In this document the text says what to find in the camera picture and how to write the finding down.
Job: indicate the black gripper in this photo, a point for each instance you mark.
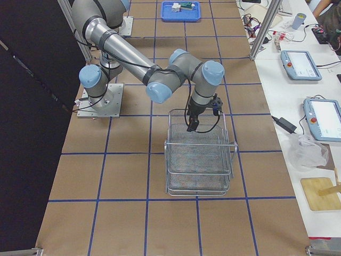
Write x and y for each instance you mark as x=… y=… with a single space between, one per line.
x=196 y=110

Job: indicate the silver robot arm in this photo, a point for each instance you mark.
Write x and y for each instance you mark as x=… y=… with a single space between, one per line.
x=114 y=10
x=98 y=21

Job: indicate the black power adapter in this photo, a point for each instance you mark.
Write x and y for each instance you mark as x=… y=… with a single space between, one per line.
x=286 y=125

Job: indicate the blue plastic tray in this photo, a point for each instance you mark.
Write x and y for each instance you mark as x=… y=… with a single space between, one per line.
x=184 y=15

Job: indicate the white circuit breaker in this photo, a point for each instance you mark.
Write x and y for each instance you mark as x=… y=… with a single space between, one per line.
x=176 y=7

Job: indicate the clear plastic bag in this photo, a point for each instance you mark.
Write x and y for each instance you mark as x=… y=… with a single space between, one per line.
x=306 y=151

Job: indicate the green white terminal block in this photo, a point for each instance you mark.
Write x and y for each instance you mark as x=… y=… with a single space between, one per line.
x=187 y=5

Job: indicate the far blue teach pendant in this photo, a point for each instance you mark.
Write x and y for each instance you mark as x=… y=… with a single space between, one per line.
x=300 y=66

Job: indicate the blue teach pendant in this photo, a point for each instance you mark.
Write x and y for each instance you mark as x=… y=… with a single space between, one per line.
x=323 y=119
x=300 y=66

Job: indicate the near blue teach pendant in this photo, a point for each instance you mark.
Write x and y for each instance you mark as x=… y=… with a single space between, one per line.
x=323 y=119

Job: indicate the wooden board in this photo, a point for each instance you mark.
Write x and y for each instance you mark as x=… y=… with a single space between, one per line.
x=321 y=194

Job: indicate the grey cup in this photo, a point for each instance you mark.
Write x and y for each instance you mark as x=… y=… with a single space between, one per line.
x=298 y=20

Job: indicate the wire mesh shelf rack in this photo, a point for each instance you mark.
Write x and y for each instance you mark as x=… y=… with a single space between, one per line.
x=198 y=163

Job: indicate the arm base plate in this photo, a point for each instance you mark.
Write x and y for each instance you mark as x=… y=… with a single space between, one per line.
x=125 y=30
x=109 y=106

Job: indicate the aluminium frame post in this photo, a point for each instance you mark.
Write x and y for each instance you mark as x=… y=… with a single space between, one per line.
x=268 y=19

